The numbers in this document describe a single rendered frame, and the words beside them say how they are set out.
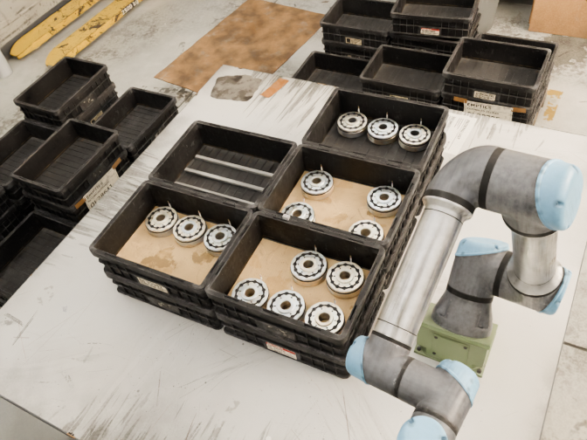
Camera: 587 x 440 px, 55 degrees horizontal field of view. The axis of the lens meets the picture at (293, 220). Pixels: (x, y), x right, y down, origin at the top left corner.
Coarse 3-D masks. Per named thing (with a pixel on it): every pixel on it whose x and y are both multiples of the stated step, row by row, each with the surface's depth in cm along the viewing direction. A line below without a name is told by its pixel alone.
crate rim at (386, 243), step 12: (300, 144) 179; (348, 156) 173; (360, 156) 172; (396, 168) 167; (408, 168) 166; (276, 180) 170; (264, 204) 165; (408, 204) 160; (396, 216) 155; (324, 228) 156; (336, 228) 155; (396, 228) 153; (372, 240) 151; (384, 240) 150
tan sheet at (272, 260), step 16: (256, 256) 165; (272, 256) 164; (288, 256) 164; (256, 272) 161; (272, 272) 161; (288, 272) 160; (368, 272) 156; (272, 288) 157; (288, 288) 156; (304, 288) 156; (320, 288) 155; (336, 304) 151; (352, 304) 150; (304, 320) 149
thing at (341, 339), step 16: (304, 224) 157; (240, 240) 157; (352, 240) 152; (384, 256) 149; (208, 288) 148; (368, 288) 141; (240, 304) 143; (272, 320) 142; (288, 320) 138; (352, 320) 136; (320, 336) 136; (336, 336) 134
